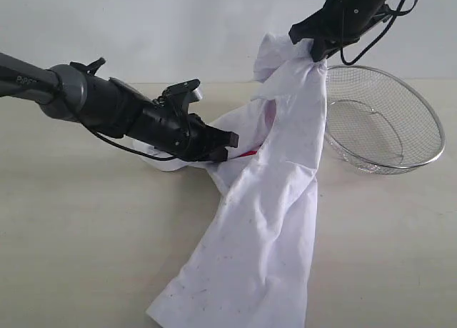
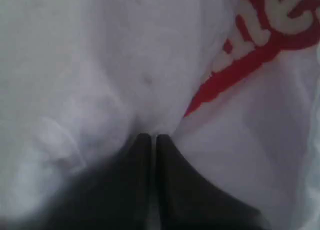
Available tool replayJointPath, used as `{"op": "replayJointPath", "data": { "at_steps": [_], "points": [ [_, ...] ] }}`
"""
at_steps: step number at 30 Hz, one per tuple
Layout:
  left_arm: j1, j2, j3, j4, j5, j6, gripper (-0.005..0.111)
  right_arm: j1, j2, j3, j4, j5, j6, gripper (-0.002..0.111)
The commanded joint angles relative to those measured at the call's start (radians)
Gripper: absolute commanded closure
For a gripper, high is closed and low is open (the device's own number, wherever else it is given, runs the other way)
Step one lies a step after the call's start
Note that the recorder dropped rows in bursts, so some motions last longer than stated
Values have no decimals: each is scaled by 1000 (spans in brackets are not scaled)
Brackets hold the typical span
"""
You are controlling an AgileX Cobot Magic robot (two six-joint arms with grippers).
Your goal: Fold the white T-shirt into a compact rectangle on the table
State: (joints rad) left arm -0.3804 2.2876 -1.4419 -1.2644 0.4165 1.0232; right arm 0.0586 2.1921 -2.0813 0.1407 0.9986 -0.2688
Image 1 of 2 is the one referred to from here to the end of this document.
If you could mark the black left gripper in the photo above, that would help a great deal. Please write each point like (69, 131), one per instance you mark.
(184, 136)

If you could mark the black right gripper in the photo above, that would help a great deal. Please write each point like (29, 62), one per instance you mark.
(331, 27)

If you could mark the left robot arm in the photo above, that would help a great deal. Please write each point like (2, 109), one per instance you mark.
(111, 109)

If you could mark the white t-shirt red print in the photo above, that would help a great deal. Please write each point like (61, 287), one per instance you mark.
(252, 265)

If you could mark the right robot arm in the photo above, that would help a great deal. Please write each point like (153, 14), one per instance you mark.
(371, 13)

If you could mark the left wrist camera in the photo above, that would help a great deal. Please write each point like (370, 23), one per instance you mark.
(184, 93)

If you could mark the wire mesh basket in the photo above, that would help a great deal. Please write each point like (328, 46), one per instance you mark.
(378, 123)

